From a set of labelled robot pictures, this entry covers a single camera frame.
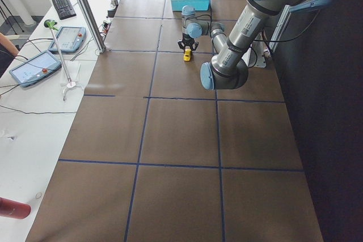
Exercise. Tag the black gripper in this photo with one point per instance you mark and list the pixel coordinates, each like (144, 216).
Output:
(186, 39)

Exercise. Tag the yellow beetle toy car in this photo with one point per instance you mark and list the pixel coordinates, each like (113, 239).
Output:
(187, 55)

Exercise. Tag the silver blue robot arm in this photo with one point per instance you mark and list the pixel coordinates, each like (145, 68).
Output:
(227, 69)

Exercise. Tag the person forearm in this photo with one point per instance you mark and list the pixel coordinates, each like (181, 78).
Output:
(10, 47)

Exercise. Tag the small metal cup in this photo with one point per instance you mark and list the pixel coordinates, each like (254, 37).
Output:
(114, 3)

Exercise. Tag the far teach pendant tablet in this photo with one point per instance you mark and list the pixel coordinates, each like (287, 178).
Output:
(70, 39)

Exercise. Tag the teach pendant tablet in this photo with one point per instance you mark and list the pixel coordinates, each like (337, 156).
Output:
(36, 69)
(70, 39)

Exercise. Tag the black keyboard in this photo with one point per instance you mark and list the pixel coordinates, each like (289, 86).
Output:
(64, 9)

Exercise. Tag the silver rod white stand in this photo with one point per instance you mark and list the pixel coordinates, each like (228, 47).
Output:
(71, 84)

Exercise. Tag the near teach pendant tablet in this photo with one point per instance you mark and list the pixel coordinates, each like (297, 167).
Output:
(36, 69)

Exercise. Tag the red cylinder bottle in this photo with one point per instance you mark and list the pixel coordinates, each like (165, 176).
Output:
(14, 209)

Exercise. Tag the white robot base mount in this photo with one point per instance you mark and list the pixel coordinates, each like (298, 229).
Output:
(255, 55)

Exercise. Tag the aluminium frame post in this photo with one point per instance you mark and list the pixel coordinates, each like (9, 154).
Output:
(92, 25)

